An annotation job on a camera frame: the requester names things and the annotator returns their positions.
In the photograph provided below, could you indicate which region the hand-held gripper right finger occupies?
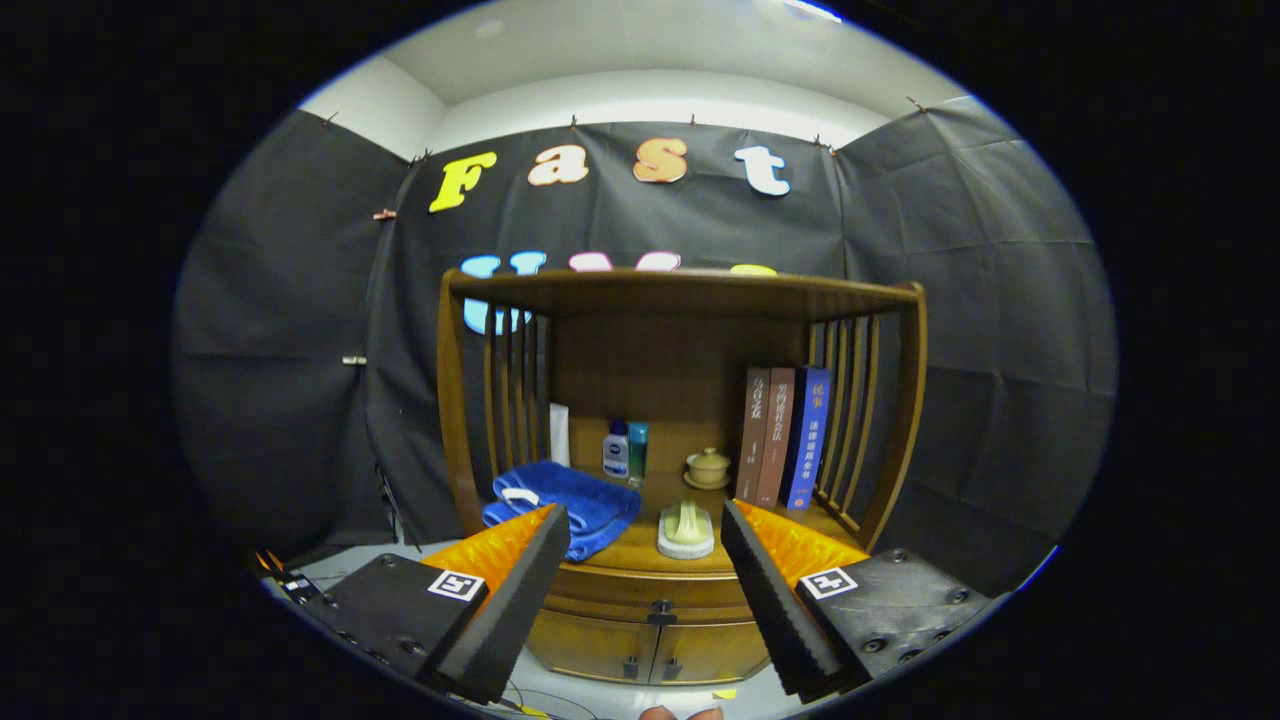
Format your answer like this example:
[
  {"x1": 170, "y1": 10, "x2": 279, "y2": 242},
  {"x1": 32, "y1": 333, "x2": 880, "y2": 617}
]
[{"x1": 720, "y1": 498, "x2": 1001, "y2": 704}]

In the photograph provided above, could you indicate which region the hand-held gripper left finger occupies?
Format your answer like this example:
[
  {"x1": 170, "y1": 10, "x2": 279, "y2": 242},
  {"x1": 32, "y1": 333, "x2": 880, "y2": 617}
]
[{"x1": 300, "y1": 503, "x2": 573, "y2": 706}]

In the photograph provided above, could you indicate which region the pale green soap dish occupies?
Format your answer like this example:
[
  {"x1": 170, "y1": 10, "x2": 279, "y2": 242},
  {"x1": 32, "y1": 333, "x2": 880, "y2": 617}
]
[{"x1": 656, "y1": 499, "x2": 716, "y2": 561}]

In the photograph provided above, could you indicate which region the wooden countertop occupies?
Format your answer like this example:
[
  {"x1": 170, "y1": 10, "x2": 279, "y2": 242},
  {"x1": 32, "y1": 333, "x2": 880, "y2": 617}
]
[{"x1": 470, "y1": 470, "x2": 866, "y2": 579}]

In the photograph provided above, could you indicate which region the wooden cabinet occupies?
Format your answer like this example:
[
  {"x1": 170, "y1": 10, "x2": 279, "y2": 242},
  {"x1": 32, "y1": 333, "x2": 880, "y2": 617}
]
[{"x1": 436, "y1": 266, "x2": 929, "y2": 689}]

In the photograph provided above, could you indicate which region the blue towel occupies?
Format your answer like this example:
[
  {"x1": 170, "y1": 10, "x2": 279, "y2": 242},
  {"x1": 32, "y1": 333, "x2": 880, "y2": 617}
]
[{"x1": 482, "y1": 459, "x2": 642, "y2": 563}]

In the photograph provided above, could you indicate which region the beige lidded teacup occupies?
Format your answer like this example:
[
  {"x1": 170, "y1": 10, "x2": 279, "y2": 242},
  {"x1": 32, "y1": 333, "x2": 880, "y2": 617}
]
[{"x1": 684, "y1": 446, "x2": 732, "y2": 491}]

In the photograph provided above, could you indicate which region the thin black stand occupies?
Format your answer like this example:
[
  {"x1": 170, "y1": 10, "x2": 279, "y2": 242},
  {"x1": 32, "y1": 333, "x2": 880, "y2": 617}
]
[{"x1": 376, "y1": 462, "x2": 411, "y2": 549}]

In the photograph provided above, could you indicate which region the reddish brown book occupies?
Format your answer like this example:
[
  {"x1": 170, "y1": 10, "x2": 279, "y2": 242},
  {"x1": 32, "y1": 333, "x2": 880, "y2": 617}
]
[{"x1": 755, "y1": 366, "x2": 799, "y2": 509}]

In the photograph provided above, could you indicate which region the dark brown book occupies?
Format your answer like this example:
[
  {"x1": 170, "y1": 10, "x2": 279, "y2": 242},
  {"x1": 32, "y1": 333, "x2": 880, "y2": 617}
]
[{"x1": 735, "y1": 367, "x2": 772, "y2": 504}]

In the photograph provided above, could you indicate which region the blue book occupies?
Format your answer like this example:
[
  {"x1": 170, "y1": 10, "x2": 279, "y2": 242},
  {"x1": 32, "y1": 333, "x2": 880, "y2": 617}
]
[{"x1": 780, "y1": 366, "x2": 833, "y2": 512}]

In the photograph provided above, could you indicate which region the black floor device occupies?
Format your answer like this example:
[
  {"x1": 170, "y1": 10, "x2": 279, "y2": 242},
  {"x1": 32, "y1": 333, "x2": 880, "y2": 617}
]
[{"x1": 255, "y1": 548, "x2": 326, "y2": 606}]

